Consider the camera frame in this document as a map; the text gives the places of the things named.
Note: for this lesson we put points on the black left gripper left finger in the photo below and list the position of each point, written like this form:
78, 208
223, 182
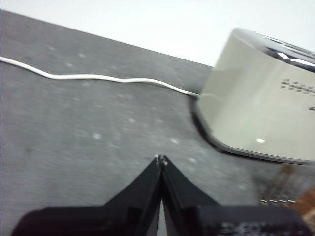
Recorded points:
98, 221

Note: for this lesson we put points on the polished metal toast rack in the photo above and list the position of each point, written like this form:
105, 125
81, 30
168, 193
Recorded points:
278, 194

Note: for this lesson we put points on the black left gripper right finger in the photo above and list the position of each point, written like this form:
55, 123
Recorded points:
209, 221

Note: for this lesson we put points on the cream and chrome toaster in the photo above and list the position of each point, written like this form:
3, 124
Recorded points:
251, 103

